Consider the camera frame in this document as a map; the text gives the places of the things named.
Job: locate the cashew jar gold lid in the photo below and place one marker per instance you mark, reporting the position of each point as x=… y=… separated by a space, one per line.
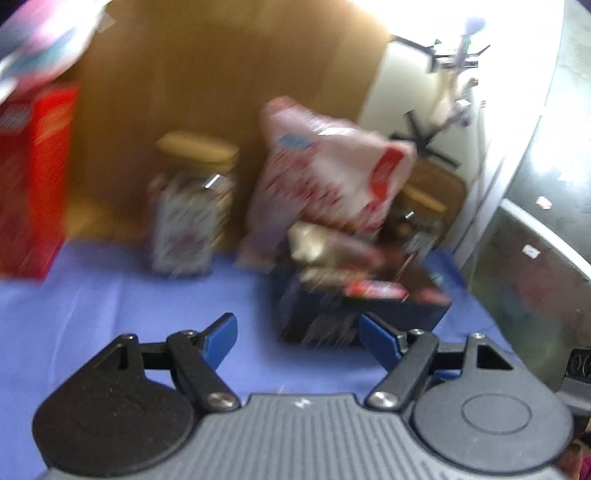
x=189 y=202

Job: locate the brown cushion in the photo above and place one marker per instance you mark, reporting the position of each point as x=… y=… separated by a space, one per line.
x=440 y=183

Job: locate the pecan jar gold lid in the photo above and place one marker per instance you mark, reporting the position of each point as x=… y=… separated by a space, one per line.
x=415 y=222

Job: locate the pink white plush toy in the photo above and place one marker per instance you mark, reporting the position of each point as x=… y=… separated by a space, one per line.
x=40 y=40

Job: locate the pink snack bag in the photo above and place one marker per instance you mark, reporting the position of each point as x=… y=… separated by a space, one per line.
x=324 y=171

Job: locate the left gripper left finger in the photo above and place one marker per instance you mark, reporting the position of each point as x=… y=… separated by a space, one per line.
x=195 y=358

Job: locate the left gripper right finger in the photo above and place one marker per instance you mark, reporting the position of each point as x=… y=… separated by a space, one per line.
x=406 y=357

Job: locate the black metal tin box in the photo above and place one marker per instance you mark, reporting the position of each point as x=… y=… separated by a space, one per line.
x=318 y=306

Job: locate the red gift box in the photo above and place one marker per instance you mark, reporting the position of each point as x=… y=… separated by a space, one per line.
x=35 y=146

